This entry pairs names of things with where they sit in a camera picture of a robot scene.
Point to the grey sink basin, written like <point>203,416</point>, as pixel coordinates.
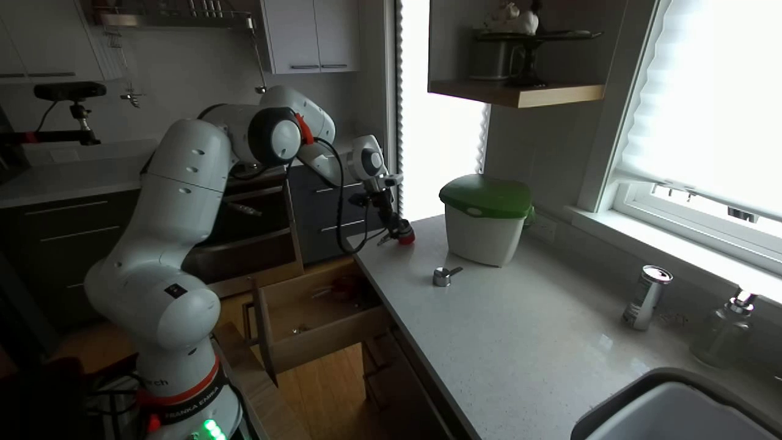
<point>675,404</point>

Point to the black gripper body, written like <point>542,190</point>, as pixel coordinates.
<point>383,201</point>

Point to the white bin green lid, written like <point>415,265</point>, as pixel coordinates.
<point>484,218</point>

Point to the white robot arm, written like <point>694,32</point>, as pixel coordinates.
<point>172,314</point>

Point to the open wooden drawer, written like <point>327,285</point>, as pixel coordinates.
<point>314,314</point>

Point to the stainless oven range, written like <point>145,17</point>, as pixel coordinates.
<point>253,230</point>

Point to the orange measuring cup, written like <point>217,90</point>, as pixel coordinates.
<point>405,235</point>

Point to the white upper cabinet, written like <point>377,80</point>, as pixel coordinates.
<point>311,36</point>

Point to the black camera on stand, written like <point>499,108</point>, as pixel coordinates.
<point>77,95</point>

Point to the chrome kitchen faucet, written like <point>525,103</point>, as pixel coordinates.
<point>727,332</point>

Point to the wooden wall shelf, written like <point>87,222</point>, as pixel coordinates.
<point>525,98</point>

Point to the small steel measuring cup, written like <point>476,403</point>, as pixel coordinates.
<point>443,277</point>

